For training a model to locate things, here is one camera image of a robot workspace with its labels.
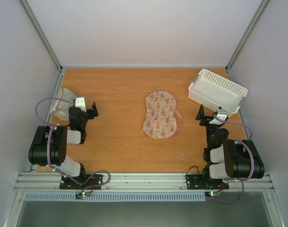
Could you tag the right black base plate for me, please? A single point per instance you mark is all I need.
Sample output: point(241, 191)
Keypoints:
point(198, 182)

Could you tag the white round mesh bag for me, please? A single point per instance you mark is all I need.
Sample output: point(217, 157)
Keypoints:
point(60, 108)

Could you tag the floral mesh laundry bag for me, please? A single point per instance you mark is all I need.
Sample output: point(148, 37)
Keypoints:
point(161, 115)

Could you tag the left aluminium frame post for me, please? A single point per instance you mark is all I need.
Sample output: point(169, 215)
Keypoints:
point(40, 32)

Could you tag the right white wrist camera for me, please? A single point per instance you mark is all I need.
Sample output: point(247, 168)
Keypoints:
point(219, 117)

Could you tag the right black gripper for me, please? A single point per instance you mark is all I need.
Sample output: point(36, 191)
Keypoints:
point(204, 120)

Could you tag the aluminium front rail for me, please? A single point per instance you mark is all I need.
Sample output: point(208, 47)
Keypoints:
point(130, 182)

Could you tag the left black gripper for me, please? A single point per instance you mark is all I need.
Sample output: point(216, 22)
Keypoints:
point(92, 115)

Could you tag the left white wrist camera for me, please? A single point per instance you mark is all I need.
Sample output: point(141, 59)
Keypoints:
point(80, 103)

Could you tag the grey slotted cable duct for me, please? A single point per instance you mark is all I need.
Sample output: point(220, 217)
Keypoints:
point(116, 196)

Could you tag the white perforated plastic basket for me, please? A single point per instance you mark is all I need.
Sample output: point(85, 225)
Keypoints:
point(213, 91)

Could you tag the aluminium frame post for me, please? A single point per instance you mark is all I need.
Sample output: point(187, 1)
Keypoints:
point(254, 20)
point(40, 32)

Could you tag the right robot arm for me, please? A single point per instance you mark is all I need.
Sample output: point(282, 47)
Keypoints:
point(226, 159)

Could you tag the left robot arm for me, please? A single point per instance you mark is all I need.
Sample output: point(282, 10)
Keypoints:
point(49, 145)

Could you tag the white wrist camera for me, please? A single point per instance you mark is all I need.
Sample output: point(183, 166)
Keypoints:
point(80, 103)
point(219, 117)

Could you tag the right aluminium frame post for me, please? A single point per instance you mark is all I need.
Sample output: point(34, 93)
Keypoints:
point(254, 20)

